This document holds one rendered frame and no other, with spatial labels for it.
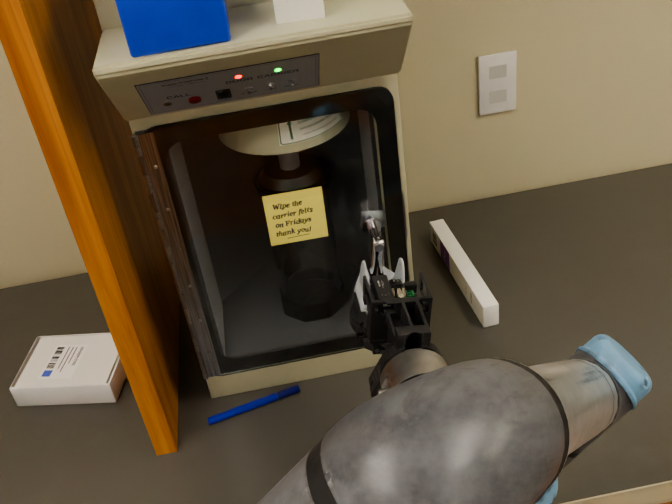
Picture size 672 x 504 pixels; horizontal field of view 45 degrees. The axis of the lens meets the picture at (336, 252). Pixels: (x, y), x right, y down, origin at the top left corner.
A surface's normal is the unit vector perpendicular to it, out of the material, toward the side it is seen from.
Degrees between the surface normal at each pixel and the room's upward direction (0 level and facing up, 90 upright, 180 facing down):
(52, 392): 90
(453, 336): 0
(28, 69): 90
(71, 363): 0
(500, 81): 90
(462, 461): 38
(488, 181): 90
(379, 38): 135
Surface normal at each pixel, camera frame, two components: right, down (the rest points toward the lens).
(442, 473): 0.22, -0.35
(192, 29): 0.15, 0.56
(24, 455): -0.12, -0.81
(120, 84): 0.19, 0.97
